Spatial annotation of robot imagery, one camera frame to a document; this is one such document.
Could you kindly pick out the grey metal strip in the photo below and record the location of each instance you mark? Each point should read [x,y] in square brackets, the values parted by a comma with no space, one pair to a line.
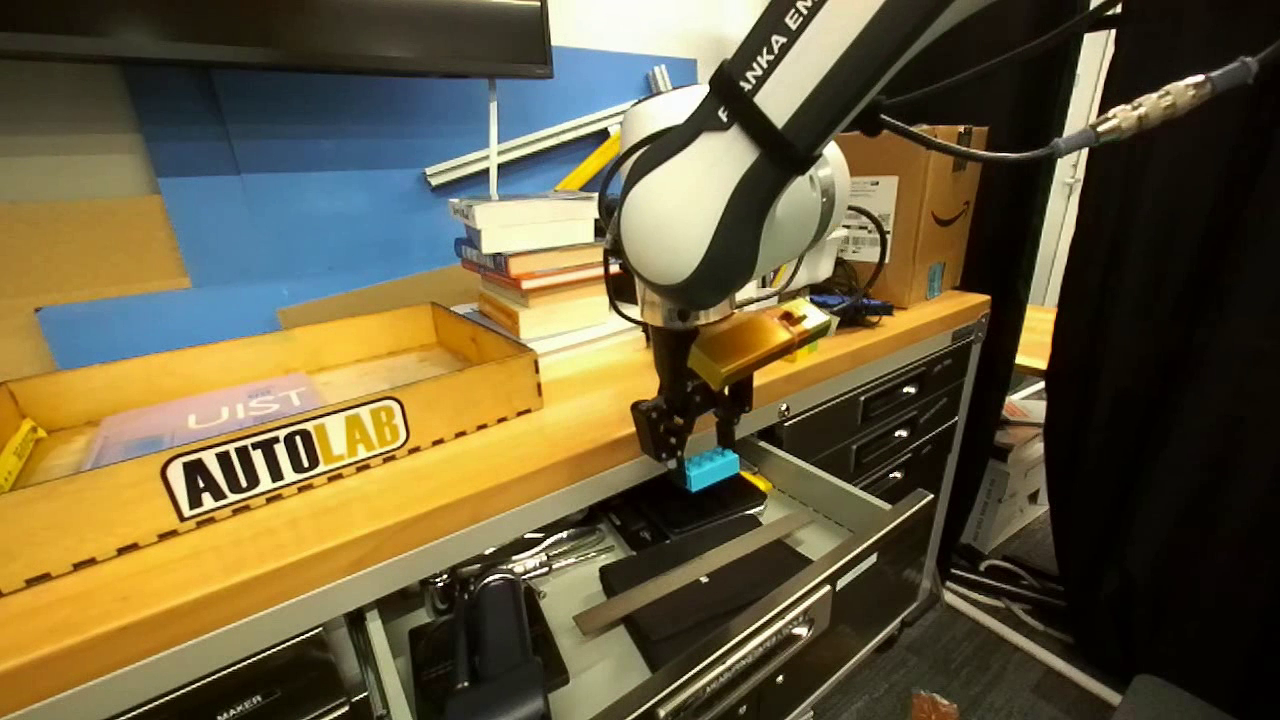
[692,575]

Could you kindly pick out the grey metal drawer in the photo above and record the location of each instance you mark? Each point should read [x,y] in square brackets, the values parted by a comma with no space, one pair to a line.
[855,534]

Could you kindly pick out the white flat book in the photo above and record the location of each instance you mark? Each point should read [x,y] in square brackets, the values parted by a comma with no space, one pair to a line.
[575,332]

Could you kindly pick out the tan wall panel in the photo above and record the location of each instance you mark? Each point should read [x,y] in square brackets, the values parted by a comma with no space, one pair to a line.
[81,264]

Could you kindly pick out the black drawer cabinet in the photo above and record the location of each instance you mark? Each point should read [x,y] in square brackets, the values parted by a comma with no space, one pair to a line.
[893,415]

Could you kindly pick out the tan thick book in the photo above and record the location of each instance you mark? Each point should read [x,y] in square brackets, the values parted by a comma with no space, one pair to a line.
[543,313]

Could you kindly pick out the yellow tool in tray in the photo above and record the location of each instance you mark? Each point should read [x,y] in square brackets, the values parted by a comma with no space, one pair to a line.
[15,456]

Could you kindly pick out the red covered book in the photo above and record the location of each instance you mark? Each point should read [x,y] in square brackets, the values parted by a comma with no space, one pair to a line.
[545,279]

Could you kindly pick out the black case in drawer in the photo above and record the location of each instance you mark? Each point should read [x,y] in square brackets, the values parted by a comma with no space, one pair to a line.
[667,514]

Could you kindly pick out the thin white rod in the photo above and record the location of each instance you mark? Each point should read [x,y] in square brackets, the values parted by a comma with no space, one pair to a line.
[490,142]

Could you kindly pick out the purple UIST booklet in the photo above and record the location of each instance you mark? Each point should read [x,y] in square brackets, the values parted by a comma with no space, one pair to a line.
[200,417]

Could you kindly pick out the brown cardboard box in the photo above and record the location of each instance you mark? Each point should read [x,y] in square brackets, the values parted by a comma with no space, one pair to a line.
[925,202]

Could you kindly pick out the black monitor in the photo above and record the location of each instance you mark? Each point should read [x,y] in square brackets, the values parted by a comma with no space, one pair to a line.
[264,32]

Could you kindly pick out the white floor rail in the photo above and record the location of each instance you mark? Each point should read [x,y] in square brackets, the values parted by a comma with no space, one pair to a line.
[1032,644]

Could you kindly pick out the blue wall board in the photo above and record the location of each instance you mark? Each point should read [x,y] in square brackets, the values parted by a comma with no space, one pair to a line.
[332,202]

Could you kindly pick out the blue and brown book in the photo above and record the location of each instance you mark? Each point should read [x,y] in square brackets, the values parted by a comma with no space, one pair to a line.
[543,259]

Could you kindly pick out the blue toy brick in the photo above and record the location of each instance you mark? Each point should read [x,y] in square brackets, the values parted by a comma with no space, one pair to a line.
[712,469]

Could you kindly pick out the black lower drawer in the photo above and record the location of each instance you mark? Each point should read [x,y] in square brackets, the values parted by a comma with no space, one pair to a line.
[252,684]

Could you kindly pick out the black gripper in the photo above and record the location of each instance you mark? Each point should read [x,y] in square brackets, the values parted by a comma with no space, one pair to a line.
[692,358]

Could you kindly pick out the thick white book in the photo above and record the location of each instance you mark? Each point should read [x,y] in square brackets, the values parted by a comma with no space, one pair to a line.
[526,221]

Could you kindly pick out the wooden tray with AUTOLAB sticker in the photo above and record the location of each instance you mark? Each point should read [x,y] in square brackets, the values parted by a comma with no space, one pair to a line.
[264,461]

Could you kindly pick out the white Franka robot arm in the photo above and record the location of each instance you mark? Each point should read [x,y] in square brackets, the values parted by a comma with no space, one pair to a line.
[747,174]

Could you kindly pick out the yellow bar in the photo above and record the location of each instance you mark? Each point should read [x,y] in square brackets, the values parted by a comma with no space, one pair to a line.
[589,163]

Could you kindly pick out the orange floor scrap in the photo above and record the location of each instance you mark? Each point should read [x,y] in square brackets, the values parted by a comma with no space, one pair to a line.
[932,707]

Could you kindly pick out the black flat pad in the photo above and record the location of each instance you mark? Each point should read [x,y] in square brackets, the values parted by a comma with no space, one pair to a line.
[692,618]

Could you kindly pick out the white floor box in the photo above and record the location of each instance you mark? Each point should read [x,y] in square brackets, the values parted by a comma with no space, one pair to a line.
[1007,486]

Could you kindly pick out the black curtain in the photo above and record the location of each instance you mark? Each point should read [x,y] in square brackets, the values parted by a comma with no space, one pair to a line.
[1175,363]

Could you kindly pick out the blue and black hand tool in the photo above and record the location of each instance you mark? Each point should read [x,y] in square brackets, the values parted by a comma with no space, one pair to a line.
[855,308]

